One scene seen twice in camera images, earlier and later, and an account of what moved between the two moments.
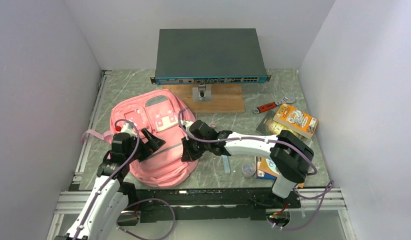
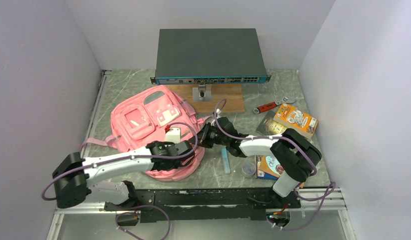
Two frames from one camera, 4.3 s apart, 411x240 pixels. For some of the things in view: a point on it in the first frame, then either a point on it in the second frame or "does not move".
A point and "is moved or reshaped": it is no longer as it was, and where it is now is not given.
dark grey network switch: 208,56 does not move
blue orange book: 266,169 does not move
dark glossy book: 267,126 does not move
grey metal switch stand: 202,94 does not move
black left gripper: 152,145 → 167,144
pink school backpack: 165,113 is moved or reshaped
